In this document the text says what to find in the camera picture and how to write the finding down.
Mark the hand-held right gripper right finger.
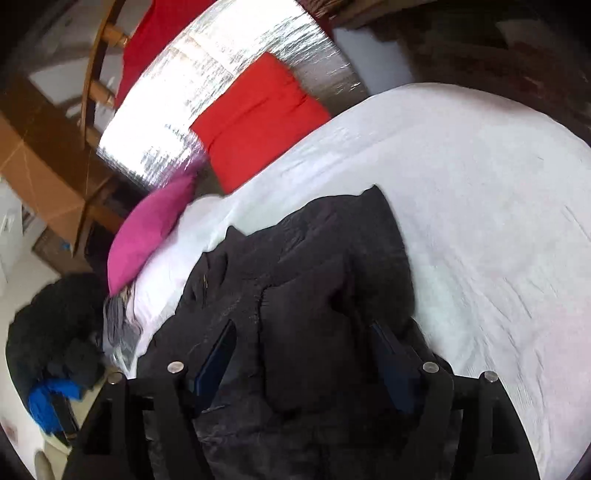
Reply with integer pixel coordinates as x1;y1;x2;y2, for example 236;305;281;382
369;321;541;480

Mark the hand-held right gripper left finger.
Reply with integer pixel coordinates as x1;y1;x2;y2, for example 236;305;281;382
62;319;238;480

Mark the black quilted jacket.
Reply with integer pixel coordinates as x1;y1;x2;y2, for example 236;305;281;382
136;185;455;480

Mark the black clothes pile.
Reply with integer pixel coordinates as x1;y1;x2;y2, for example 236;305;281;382
7;272;109;402

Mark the grey garment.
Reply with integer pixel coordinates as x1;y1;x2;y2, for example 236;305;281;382
102;286;141;370

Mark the pink pillow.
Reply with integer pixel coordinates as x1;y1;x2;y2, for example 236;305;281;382
107;173;197;296

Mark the bright blue garment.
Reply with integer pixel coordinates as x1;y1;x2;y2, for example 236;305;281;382
28;378;84;435

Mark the white bed sheet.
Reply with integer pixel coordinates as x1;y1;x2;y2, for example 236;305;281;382
131;83;591;480

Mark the cream sofa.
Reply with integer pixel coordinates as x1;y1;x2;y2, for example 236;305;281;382
0;392;93;480

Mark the red pillow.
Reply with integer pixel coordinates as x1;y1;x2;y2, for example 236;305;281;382
190;52;332;195

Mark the brown wooden column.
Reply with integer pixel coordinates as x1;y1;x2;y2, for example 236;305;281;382
0;74;116;241

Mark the silver foil insulation panel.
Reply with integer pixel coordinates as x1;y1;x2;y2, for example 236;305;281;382
97;0;363;195

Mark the wooden stair railing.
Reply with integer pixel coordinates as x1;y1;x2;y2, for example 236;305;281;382
81;0;132;139

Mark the wooden side table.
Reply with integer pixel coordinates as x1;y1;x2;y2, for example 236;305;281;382
323;0;591;93

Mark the large red cloth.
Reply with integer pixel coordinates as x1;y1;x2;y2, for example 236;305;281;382
115;0;218;109

